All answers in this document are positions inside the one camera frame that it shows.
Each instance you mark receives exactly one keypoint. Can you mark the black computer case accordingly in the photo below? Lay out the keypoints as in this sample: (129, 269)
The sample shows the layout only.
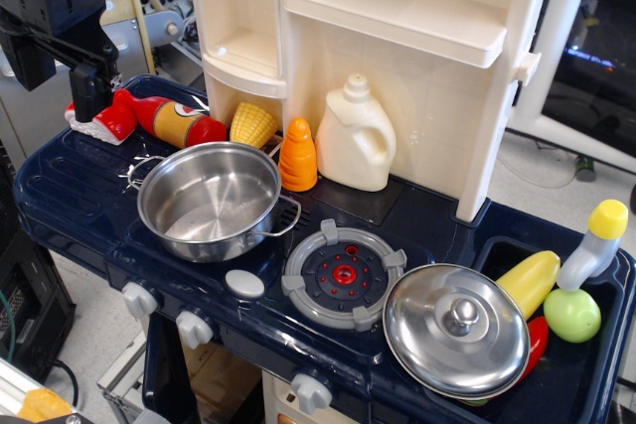
(37, 312)

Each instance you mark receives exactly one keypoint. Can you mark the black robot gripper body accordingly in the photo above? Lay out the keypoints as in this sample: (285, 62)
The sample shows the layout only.
(37, 33)

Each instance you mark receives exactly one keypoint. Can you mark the grey toy stove burner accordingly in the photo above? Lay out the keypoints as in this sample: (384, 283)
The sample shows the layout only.
(339, 277)

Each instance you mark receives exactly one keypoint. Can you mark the grey left stove knob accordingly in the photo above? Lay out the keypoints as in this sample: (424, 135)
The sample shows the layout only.
(138, 301)

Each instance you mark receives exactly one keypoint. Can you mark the cream toy kitchen shelf unit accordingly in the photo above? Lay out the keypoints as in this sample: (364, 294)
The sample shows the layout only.
(445, 72)

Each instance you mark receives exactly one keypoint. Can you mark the orange toy carrot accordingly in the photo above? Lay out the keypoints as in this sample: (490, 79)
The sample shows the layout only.
(298, 158)

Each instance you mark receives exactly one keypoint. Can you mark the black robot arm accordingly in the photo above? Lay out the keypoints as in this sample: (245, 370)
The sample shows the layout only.
(37, 34)

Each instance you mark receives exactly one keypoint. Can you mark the grey middle stove knob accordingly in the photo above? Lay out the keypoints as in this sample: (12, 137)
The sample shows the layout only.
(193, 330)

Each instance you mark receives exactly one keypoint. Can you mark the red toy pepper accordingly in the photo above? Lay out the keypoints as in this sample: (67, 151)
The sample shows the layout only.
(539, 336)

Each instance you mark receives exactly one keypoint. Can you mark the red white toy sushi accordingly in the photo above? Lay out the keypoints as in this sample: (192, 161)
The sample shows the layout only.
(113, 125)

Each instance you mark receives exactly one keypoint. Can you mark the grey right stove knob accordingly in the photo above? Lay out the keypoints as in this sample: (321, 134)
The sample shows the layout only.
(312, 394)

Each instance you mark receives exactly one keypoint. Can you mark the green toy pear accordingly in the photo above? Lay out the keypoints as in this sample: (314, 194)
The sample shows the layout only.
(573, 316)

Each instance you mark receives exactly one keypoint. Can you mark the grey stove knob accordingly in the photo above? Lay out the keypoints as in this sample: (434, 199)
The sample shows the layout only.
(193, 330)
(312, 394)
(138, 301)

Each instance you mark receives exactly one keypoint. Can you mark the red toy ketchup bottle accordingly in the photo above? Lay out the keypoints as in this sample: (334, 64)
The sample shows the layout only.
(172, 122)

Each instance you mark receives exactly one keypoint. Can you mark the cream toy detergent jug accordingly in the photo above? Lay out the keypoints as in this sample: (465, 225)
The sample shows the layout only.
(356, 143)

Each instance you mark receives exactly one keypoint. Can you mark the stainless steel pot lid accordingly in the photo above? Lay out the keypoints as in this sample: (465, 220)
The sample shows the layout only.
(456, 332)

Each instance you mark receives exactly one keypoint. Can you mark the yellow toy corn cob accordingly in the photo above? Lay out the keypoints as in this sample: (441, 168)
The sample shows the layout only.
(252, 125)

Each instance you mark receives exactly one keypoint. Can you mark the grey oval stove button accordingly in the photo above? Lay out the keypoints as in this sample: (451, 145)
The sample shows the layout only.
(244, 284)

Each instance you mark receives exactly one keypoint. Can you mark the navy toy kitchen counter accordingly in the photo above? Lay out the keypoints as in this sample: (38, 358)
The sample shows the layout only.
(73, 198)

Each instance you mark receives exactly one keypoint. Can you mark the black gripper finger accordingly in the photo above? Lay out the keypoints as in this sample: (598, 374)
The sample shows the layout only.
(85, 92)
(111, 78)

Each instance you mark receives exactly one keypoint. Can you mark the grey toy faucet yellow cap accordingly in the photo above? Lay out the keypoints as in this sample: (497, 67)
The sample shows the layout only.
(606, 226)

